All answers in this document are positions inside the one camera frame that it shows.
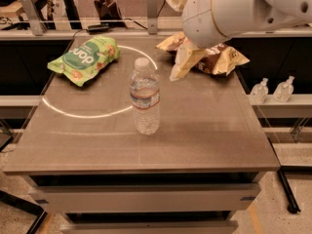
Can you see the green rice chip bag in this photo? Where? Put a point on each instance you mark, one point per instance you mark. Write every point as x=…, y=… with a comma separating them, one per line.
x=84, y=62

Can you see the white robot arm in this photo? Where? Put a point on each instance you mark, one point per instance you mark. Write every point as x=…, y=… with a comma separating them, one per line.
x=206, y=23

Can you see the brown chip bag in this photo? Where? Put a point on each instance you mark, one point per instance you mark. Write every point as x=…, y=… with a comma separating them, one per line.
x=221, y=59

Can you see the clear plastic water bottle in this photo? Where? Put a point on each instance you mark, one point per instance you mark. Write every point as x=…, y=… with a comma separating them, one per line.
x=145, y=96

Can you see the black power adapter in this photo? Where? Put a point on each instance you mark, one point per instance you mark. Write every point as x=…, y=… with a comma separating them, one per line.
x=98, y=28

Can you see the clear sanitizer pump bottle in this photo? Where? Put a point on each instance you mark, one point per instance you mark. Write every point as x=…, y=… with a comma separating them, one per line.
x=259, y=92

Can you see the grey upper drawer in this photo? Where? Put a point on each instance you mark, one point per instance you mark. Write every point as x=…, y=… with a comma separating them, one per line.
x=146, y=198

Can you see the grey drawer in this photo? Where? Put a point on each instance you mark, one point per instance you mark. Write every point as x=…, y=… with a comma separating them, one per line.
x=177, y=227
x=146, y=198

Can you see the grey lower drawer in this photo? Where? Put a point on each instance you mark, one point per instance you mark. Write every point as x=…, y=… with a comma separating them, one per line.
x=177, y=227

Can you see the middle metal railing bracket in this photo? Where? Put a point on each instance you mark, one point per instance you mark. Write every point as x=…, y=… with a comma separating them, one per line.
x=152, y=18

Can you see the metal railing bracket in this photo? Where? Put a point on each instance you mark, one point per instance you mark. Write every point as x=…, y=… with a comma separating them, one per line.
x=36, y=26
x=152, y=18

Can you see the left metal railing bracket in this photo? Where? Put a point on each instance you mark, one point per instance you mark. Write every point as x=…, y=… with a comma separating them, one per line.
x=36, y=26

